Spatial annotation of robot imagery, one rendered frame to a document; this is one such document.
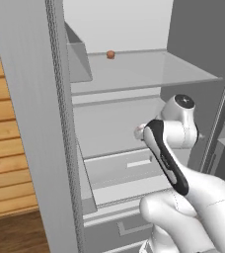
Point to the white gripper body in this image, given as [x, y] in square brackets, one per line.
[138, 132]

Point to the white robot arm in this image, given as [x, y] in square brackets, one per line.
[213, 210]

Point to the glass fridge shelf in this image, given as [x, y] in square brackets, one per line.
[140, 70]
[111, 125]

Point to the grey fridge drawer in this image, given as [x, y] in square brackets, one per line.
[114, 174]
[111, 234]

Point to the red strawberry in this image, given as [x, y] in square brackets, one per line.
[110, 55]

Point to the grey fridge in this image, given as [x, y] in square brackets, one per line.
[124, 26]

